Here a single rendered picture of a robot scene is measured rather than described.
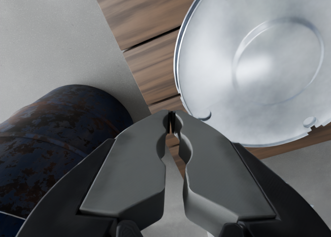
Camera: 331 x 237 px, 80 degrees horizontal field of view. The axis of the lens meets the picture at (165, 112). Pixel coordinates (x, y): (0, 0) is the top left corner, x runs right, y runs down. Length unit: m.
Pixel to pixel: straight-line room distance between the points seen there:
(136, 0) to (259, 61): 0.19
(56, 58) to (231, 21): 0.58
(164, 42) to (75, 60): 0.47
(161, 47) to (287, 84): 0.20
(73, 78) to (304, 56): 0.64
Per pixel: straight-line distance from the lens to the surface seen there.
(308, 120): 0.43
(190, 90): 0.31
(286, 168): 1.04
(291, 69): 0.35
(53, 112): 0.57
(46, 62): 0.77
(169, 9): 0.30
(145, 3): 0.30
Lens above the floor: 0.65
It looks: 62 degrees down
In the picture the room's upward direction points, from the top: 180 degrees clockwise
